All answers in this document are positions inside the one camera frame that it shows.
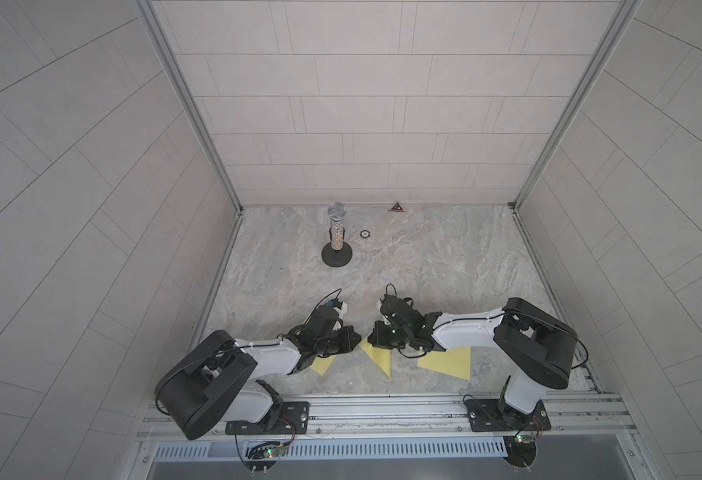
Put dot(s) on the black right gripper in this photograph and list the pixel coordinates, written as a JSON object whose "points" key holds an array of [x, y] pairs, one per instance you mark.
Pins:
{"points": [[376, 337]]}

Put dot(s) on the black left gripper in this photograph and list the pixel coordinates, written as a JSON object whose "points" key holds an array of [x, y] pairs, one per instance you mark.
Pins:
{"points": [[345, 333]]}

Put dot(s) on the yellow square paper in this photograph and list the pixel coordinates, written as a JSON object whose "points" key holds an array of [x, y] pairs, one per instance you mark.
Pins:
{"points": [[381, 357]]}

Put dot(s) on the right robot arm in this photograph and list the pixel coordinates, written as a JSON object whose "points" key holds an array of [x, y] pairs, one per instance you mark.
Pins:
{"points": [[542, 347]]}

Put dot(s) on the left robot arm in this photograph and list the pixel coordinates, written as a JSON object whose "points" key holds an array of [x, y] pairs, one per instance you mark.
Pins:
{"points": [[223, 378]]}

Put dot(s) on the black round-base stand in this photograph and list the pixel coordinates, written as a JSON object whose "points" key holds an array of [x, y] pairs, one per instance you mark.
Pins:
{"points": [[337, 252]]}

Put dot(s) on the vent grille strip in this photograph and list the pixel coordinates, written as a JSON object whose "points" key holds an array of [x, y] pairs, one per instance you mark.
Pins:
{"points": [[341, 449]]}

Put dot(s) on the red triangular sticker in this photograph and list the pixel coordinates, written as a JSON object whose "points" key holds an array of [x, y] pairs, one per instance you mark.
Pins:
{"points": [[396, 207]]}

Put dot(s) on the left circuit board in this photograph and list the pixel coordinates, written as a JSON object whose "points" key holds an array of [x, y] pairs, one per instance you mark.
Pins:
{"points": [[262, 451]]}

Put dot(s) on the circuit board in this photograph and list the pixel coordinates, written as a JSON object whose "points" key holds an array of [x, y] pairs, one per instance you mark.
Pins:
{"points": [[521, 451], [262, 451]]}

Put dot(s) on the right circuit board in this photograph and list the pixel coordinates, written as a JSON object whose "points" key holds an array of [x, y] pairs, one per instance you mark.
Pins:
{"points": [[521, 451]]}

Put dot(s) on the metal corner profile left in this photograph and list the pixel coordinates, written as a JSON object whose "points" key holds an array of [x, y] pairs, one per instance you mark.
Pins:
{"points": [[148, 16]]}

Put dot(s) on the metal corner profile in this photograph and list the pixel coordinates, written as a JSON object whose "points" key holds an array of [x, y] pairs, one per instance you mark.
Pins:
{"points": [[615, 30], [148, 16]]}

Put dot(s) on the metal corner profile right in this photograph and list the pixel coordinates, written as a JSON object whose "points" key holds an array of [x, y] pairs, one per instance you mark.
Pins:
{"points": [[615, 30]]}

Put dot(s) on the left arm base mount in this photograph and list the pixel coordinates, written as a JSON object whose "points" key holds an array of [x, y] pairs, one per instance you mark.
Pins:
{"points": [[261, 410]]}

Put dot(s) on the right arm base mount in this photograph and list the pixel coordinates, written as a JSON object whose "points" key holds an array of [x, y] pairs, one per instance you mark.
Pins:
{"points": [[495, 415]]}

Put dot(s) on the aluminium rail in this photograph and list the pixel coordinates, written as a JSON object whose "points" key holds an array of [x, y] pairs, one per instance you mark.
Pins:
{"points": [[446, 415]]}

